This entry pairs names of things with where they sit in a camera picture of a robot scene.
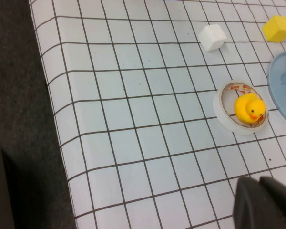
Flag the blue cup stand white caps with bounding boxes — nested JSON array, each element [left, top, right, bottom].
[[266, 50, 286, 129]]

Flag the white tape roll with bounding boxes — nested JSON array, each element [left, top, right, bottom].
[[213, 80, 270, 136]]

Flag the white black grid tablecloth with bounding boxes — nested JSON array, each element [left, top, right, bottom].
[[28, 0, 286, 229]]

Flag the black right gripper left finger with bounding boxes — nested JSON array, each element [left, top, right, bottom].
[[233, 177, 276, 229]]

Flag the yellow foam cube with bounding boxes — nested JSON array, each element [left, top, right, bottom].
[[262, 15, 286, 43]]

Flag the yellow rubber duck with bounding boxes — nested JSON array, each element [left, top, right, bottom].
[[234, 93, 266, 124]]

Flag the white foam cube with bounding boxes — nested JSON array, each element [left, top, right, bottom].
[[198, 23, 227, 52]]

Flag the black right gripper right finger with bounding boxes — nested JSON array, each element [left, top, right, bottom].
[[259, 176, 286, 229]]

